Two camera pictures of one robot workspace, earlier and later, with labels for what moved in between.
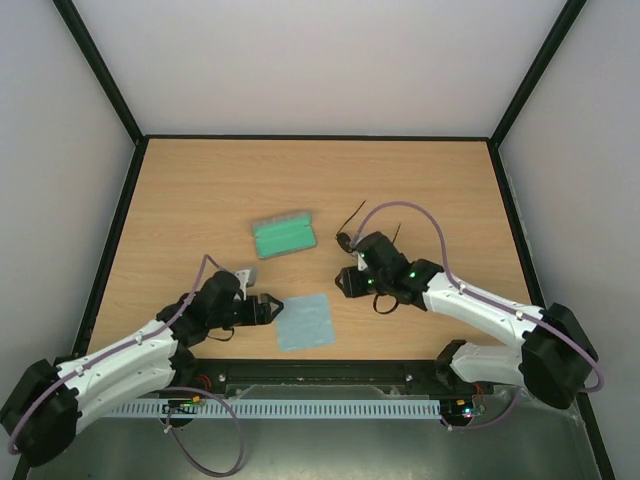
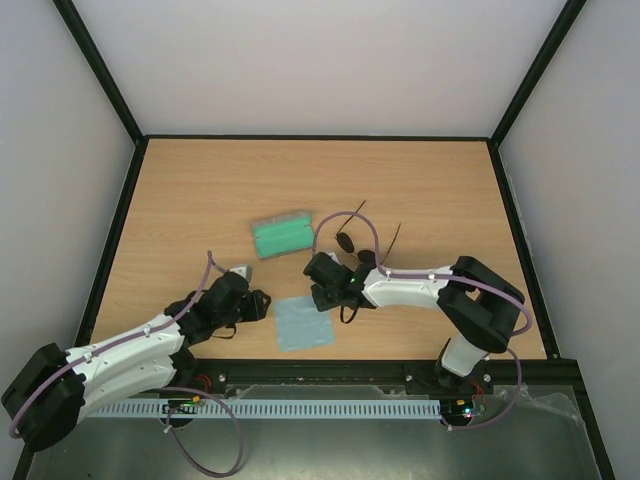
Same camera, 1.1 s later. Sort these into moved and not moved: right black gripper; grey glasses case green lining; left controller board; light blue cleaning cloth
Moved: right black gripper
Not moved: light blue cleaning cloth; left controller board; grey glasses case green lining
